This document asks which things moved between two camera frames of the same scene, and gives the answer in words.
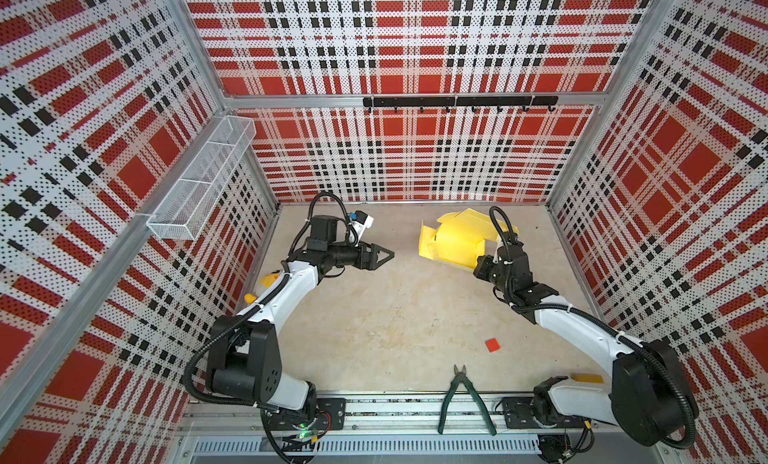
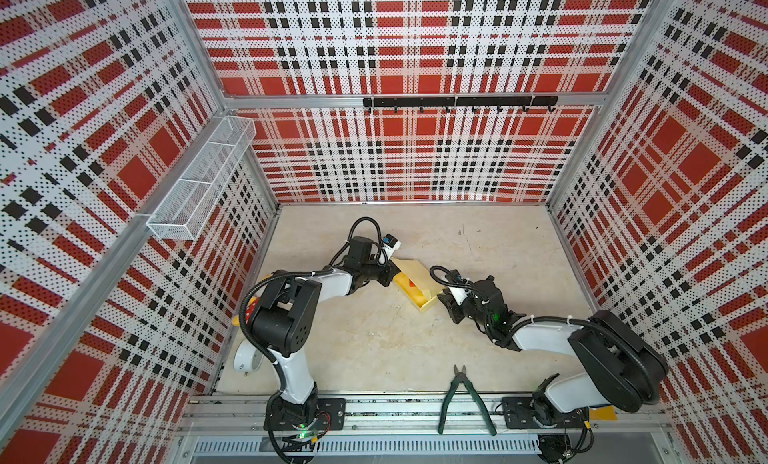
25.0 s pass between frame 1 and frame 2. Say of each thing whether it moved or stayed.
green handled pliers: stayed
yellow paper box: moved
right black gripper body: moved
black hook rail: stayed
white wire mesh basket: stayed
